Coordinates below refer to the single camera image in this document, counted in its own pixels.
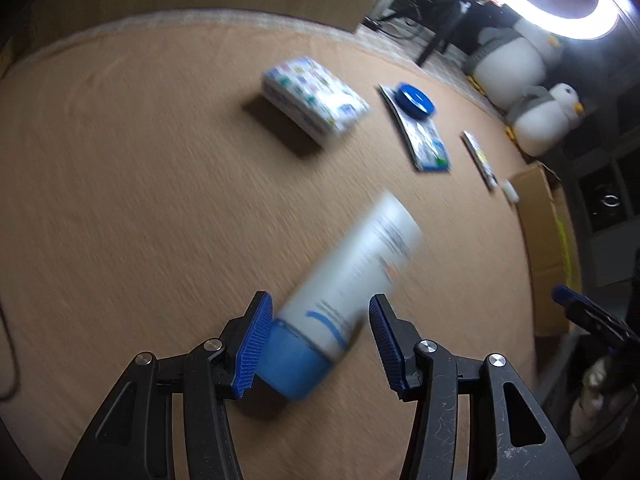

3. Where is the small white plastic cap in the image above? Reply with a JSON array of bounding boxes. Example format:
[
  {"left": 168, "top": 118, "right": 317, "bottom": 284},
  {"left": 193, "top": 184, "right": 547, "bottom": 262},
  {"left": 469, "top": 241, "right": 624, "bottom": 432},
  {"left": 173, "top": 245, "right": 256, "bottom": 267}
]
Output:
[{"left": 501, "top": 180, "right": 520, "bottom": 205}]

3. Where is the white tube blue cap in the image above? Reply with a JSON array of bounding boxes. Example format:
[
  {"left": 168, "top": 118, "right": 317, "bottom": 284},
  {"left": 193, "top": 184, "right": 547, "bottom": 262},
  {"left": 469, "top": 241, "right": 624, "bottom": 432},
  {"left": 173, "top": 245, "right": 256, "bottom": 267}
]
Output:
[{"left": 257, "top": 192, "right": 422, "bottom": 401}]

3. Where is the patterned lighter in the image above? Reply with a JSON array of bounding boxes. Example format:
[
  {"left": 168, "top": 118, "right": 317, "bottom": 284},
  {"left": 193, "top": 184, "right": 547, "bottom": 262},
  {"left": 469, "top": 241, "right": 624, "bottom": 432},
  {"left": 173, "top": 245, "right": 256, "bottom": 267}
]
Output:
[{"left": 461, "top": 131, "right": 498, "bottom": 192}]

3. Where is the blue white blister card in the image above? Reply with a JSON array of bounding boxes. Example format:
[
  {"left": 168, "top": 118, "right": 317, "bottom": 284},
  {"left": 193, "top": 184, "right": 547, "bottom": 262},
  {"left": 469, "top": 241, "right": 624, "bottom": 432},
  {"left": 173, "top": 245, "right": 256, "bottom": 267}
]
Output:
[{"left": 378, "top": 84, "right": 450, "bottom": 172}]

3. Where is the blue round lid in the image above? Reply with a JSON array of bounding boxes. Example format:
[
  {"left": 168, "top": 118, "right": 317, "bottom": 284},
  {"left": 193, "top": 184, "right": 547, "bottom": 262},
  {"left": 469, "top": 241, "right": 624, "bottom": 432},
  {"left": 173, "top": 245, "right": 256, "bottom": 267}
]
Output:
[{"left": 394, "top": 84, "right": 435, "bottom": 120}]

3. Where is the patterned tissue pack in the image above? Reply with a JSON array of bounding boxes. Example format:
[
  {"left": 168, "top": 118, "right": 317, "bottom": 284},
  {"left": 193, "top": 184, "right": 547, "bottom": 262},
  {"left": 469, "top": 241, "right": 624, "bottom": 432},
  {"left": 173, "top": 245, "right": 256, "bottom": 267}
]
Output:
[{"left": 262, "top": 56, "right": 370, "bottom": 148}]

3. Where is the cardboard box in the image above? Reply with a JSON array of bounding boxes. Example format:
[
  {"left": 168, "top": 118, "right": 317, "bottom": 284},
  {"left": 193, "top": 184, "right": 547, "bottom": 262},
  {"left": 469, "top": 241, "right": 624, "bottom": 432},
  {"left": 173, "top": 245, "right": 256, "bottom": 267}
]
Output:
[{"left": 510, "top": 162, "right": 582, "bottom": 337}]

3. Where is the small penguin plush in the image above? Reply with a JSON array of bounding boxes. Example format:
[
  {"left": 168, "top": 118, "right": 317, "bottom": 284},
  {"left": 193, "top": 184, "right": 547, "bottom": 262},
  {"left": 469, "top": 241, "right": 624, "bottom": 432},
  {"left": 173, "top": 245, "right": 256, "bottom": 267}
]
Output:
[{"left": 506, "top": 82, "right": 585, "bottom": 157}]

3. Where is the large penguin plush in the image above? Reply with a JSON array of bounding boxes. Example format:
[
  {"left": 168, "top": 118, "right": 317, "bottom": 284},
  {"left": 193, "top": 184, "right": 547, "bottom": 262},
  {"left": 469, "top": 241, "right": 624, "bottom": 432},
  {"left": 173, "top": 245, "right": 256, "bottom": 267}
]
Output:
[{"left": 463, "top": 18, "right": 564, "bottom": 112}]

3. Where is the black tripod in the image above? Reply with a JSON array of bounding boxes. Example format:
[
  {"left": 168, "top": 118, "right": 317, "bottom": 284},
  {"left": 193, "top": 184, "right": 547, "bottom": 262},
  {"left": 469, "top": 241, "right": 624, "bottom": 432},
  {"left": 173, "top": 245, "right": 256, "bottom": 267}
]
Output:
[{"left": 361, "top": 0, "right": 486, "bottom": 67}]

